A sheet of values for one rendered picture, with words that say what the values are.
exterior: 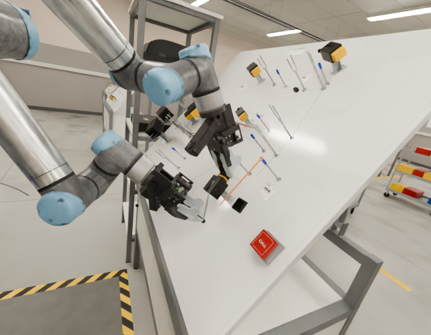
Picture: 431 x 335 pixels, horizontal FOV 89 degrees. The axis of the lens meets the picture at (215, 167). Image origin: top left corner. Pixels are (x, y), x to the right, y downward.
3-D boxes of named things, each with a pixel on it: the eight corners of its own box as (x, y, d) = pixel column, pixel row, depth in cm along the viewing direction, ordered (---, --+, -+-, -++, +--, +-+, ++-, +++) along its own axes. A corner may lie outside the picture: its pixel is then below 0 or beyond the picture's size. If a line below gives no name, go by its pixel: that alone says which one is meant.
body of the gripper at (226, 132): (244, 143, 63) (234, 102, 58) (220, 156, 60) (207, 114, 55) (229, 139, 70) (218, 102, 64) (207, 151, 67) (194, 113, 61)
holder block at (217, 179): (210, 195, 69) (202, 188, 67) (221, 181, 70) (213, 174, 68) (217, 200, 66) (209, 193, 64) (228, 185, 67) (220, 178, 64)
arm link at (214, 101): (201, 98, 53) (187, 98, 60) (207, 115, 55) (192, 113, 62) (226, 87, 56) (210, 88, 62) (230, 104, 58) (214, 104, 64)
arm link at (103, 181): (57, 195, 54) (80, 163, 52) (82, 177, 65) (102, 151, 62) (85, 213, 56) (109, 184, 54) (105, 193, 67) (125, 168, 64)
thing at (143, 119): (135, 131, 147) (135, 121, 145) (129, 121, 176) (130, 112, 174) (182, 135, 162) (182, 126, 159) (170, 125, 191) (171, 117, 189)
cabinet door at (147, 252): (149, 290, 113) (155, 226, 100) (136, 226, 158) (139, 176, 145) (153, 289, 113) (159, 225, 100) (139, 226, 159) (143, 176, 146)
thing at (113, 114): (108, 166, 344) (109, 50, 289) (102, 144, 437) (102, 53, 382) (154, 165, 381) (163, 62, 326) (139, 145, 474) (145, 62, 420)
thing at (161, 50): (141, 68, 136) (143, 32, 129) (135, 68, 155) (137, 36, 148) (187, 77, 150) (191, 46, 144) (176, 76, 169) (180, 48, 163)
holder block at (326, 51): (329, 60, 80) (321, 38, 75) (349, 67, 72) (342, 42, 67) (318, 68, 82) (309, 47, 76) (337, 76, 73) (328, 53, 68)
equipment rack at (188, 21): (124, 264, 175) (138, -15, 114) (120, 220, 225) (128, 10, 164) (184, 253, 198) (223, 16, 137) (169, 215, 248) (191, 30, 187)
